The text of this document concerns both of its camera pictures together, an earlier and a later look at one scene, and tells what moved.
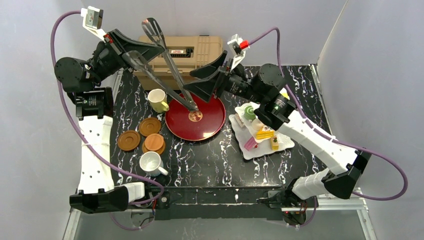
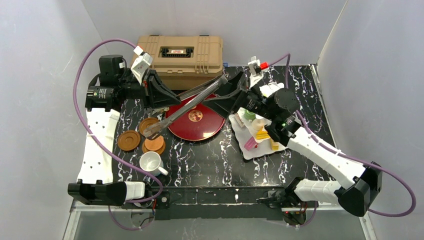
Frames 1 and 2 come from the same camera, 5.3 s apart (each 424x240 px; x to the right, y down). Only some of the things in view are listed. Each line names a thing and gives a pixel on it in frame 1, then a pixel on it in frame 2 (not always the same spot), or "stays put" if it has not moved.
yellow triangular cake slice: (265, 132) stays put
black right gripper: (222, 77) → (241, 93)
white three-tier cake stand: (256, 137) stays put
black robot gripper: (137, 60) → (187, 100)
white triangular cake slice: (239, 120) stays put
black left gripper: (114, 44) → (149, 88)
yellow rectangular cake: (275, 143) stays put
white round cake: (257, 125) stays put
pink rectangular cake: (250, 144) stays put
